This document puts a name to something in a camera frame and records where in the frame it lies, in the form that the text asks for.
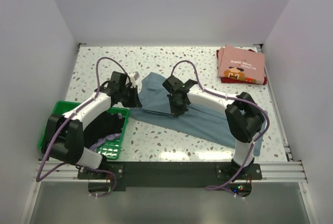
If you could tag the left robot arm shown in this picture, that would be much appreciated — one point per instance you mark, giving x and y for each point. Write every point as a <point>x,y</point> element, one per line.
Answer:
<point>64,133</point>

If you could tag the red folded t-shirt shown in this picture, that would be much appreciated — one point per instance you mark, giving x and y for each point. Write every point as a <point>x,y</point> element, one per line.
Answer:
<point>257,80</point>

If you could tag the aluminium frame rail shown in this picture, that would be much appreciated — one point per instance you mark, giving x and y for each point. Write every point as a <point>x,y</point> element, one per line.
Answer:
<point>265,172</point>

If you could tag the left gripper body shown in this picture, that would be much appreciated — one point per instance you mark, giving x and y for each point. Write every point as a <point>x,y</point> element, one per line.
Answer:
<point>123,91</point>

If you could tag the green plastic basket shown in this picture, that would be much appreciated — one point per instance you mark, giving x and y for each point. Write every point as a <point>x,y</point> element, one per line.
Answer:
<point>111,148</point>

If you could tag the blue t-shirt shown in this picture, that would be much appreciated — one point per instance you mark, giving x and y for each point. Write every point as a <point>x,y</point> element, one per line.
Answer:
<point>199,121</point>

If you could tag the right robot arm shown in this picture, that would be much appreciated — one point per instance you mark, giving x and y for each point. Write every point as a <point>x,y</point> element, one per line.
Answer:
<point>244,118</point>

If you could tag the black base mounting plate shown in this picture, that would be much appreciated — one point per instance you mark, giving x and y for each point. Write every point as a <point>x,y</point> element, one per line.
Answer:
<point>159,175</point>

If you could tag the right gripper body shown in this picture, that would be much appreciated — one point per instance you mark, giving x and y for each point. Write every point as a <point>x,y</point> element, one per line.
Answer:
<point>183,105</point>

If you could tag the black garment in basket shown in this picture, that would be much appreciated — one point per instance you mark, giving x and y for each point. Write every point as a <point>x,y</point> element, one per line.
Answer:
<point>104,128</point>

